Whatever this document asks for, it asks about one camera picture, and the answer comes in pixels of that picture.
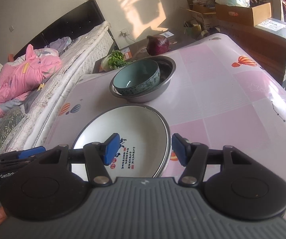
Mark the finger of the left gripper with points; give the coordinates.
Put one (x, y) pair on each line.
(30, 152)

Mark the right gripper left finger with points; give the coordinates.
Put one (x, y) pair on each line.
(99, 155)

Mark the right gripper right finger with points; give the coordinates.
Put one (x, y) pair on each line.
(192, 156)

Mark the white ceramic plate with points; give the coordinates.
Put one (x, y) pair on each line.
(145, 146)

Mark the teal ceramic bowl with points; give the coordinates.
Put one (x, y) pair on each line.
(137, 77)

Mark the large steel bowl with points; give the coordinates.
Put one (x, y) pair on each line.
(167, 68)

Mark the white quilted mattress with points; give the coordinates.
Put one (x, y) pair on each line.
(28, 123)

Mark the balloon patterned tablecloth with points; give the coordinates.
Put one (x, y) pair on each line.
(219, 95)

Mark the pink clothing on bed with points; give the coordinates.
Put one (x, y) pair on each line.
(19, 78)

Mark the green leafy cabbage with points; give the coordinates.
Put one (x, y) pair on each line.
(114, 61)

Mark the dark low side table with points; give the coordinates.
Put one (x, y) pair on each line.
(137, 50)

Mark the purple red cabbage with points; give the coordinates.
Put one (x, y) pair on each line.
(157, 45)

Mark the black bed headboard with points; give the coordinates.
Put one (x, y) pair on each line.
(73, 24)

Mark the open cardboard box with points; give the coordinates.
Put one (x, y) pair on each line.
(202, 19)

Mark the brown cardboard box with bags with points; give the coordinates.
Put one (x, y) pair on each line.
(251, 16)

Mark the white plastic bag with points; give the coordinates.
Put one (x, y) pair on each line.
(234, 3)

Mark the white wall socket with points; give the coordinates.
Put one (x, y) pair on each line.
(124, 33)

